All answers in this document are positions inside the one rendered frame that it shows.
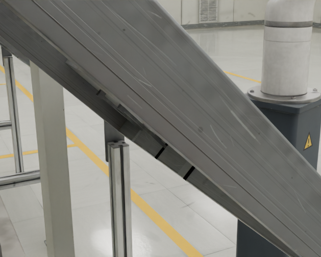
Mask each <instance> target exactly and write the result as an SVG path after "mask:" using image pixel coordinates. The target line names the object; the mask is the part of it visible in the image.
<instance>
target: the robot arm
mask: <svg viewBox="0 0 321 257"><path fill-rule="evenodd" d="M315 3H316V0H269V1H268V2H267V4H266V8H265V19H264V37H263V57H262V76H261V85H260V86H255V87H251V88H249V89H248V96H249V97H250V98H252V99H255V100H258V101H262V102H268V103H273V104H286V105H295V104H307V103H311V102H315V101H318V100H319V99H320V92H319V91H318V90H317V89H316V88H313V89H312V88H308V87H307V86H308V73H309V61H310V49H311V36H312V24H313V13H314V7H315Z"/></svg>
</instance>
